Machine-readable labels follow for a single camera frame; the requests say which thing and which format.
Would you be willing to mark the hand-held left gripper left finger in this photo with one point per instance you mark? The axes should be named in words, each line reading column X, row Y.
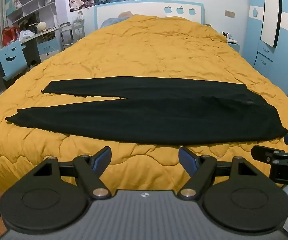
column 101, row 158

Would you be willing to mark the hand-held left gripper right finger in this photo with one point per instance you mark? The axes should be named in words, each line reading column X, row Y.
column 187, row 159

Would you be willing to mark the black pants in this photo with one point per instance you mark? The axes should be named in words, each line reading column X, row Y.
column 159, row 115

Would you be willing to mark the blue nightstand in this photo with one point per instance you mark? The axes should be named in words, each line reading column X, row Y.
column 234, row 47

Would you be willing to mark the yellow quilt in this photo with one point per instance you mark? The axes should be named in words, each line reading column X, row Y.
column 146, row 50

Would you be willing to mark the white desk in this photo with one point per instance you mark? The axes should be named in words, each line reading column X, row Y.
column 47, row 47

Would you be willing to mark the white black-edged wardrobe panel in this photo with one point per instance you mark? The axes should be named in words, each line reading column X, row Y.
column 270, row 17

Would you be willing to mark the grey plastic chair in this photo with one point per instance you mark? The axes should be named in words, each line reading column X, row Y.
column 65, row 36
column 78, row 30

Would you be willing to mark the blue smiley chair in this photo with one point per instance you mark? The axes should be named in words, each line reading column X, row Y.
column 11, row 60

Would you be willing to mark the blue pillow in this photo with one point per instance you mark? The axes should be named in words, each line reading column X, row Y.
column 111, row 21

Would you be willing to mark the white plastic bag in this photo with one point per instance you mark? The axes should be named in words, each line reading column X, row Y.
column 26, row 35

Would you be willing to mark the cream skull model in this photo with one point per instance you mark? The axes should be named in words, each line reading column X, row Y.
column 42, row 26

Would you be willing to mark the red bag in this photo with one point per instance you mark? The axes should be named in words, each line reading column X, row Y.
column 10, row 36

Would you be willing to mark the white and blue headboard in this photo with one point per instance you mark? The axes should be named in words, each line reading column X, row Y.
column 146, row 8

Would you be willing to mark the white and blue bookshelf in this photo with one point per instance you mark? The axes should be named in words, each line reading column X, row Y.
column 31, row 0

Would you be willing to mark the beige wall switch plate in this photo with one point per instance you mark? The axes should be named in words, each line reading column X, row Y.
column 229, row 14

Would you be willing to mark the pale pink wall poster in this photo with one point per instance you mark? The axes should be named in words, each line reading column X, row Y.
column 80, row 1

